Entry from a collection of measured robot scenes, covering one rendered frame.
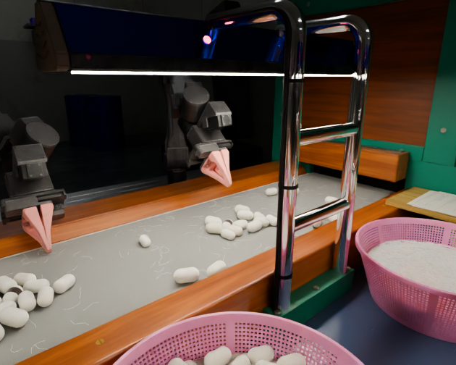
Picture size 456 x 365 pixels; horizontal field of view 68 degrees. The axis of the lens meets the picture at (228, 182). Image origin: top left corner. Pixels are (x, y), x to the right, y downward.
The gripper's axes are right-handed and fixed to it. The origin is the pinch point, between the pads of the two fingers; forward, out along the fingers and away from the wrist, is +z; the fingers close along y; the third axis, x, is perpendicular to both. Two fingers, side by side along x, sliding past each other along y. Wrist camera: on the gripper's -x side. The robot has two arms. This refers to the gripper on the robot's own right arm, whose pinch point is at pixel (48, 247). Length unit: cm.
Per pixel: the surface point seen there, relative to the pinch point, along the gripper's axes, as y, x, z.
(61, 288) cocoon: -1.5, -8.5, 10.6
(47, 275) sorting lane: -1.9, -3.1, 6.1
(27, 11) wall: 123, 278, -518
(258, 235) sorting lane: 33.3, -10.3, 14.3
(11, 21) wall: 99, 291, -508
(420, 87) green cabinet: 79, -36, 2
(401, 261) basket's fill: 45, -25, 31
